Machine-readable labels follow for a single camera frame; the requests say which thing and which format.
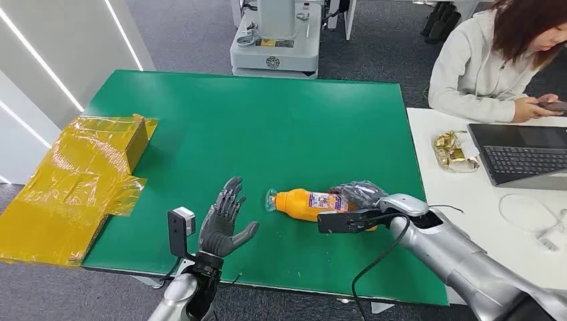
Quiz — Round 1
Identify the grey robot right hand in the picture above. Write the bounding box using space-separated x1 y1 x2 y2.
327 180 390 209

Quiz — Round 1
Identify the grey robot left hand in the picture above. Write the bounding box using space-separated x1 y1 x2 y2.
198 176 261 259

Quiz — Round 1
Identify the orange juice bottle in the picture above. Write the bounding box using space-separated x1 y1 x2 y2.
265 187 378 232

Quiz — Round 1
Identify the gold foil snack wrapper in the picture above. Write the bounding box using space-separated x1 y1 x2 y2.
433 129 481 174

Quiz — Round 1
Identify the yellow taped cardboard box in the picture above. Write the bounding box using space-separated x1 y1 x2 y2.
0 114 159 268

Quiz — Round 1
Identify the grey laptop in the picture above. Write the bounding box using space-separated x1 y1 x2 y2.
467 123 567 192

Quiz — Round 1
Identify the person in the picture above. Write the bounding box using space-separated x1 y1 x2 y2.
427 0 567 124

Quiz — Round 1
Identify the white furniture panel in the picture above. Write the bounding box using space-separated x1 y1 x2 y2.
343 0 358 41

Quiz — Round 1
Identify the person's hand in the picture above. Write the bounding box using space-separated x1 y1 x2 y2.
512 93 564 124

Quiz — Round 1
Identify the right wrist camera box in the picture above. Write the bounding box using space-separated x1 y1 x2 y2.
317 208 392 235

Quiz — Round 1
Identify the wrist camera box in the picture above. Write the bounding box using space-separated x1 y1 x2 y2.
166 206 197 261
317 208 392 235

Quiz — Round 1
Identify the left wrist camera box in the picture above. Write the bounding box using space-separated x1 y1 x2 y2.
166 206 197 261

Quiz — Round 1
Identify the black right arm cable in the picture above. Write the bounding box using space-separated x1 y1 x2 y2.
350 214 411 321

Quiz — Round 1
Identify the white cable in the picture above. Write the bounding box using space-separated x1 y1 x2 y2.
498 193 567 253

